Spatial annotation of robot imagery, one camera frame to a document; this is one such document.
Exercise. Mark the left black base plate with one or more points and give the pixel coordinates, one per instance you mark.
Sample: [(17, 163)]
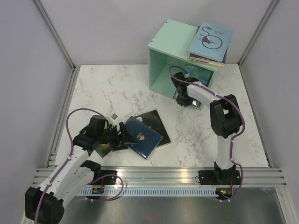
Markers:
[(108, 180)]

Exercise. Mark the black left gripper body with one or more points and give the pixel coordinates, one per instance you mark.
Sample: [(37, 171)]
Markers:
[(110, 136)]

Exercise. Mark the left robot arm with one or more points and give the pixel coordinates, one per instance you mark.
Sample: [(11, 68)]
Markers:
[(46, 203)]

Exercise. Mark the teal ocean cover book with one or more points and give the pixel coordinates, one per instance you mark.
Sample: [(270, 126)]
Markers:
[(191, 73)]

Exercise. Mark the aluminium rail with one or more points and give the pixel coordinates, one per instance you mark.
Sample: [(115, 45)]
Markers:
[(185, 176)]

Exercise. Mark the light blue SO book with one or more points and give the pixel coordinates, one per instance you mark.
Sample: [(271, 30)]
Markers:
[(210, 42)]

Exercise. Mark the left aluminium corner post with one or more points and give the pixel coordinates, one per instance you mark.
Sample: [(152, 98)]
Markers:
[(53, 31)]

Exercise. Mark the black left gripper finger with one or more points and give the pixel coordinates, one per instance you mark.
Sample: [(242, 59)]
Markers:
[(119, 147), (125, 136)]

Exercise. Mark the navy blue book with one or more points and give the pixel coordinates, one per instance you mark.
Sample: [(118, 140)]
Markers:
[(146, 139)]

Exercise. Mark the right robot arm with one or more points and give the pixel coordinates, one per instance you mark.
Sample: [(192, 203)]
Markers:
[(226, 121)]

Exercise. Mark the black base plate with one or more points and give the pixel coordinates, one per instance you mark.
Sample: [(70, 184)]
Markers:
[(108, 180), (216, 177)]

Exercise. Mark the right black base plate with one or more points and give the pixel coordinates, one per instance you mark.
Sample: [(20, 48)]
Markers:
[(216, 177)]

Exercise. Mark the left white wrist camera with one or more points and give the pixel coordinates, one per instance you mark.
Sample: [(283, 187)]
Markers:
[(112, 119)]

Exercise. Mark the green forest cover book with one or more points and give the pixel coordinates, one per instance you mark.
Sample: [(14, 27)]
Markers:
[(103, 150)]

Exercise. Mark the mint green open cabinet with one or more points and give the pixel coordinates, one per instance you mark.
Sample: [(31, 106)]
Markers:
[(169, 47)]

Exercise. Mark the aluminium corner post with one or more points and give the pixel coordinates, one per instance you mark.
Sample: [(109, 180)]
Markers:
[(53, 31), (267, 14)]

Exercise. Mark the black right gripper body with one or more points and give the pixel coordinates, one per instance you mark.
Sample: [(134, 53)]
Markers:
[(182, 94)]

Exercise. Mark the right aluminium corner post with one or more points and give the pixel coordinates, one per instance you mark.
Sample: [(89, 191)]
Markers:
[(267, 14)]

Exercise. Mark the yellow book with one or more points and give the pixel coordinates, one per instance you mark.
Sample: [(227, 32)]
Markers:
[(208, 61)]

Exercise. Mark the white slotted cable duct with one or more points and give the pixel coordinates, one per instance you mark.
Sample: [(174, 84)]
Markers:
[(143, 191)]

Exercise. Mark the dark purple galaxy book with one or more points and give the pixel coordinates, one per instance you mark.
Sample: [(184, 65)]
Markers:
[(224, 56)]

